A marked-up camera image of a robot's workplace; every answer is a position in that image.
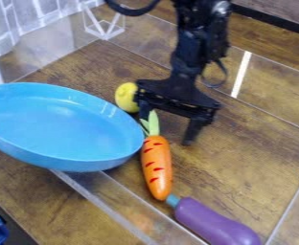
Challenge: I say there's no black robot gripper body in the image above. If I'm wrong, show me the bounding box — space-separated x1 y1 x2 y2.
134 55 221 123

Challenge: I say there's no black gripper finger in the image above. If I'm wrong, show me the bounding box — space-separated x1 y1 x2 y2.
181 118 206 145
138 100 153 120

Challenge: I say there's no yellow toy lemon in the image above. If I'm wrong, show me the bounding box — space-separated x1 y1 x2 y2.
114 82 138 113

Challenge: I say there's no orange toy carrot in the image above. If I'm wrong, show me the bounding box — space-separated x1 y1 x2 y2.
139 110 172 201

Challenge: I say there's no blue oval plastic tray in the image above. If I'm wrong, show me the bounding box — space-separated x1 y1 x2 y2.
0 82 142 172

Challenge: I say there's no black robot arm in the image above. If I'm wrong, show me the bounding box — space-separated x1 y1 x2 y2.
134 0 230 145

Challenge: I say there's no purple toy eggplant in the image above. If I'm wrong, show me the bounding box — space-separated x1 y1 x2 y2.
165 194 261 245

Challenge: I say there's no white mesh curtain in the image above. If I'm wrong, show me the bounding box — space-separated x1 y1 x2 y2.
0 0 105 61

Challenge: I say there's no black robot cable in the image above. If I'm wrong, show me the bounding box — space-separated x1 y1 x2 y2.
102 0 162 17

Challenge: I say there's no clear acrylic enclosure wall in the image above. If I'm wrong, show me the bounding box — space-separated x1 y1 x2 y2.
0 0 299 245

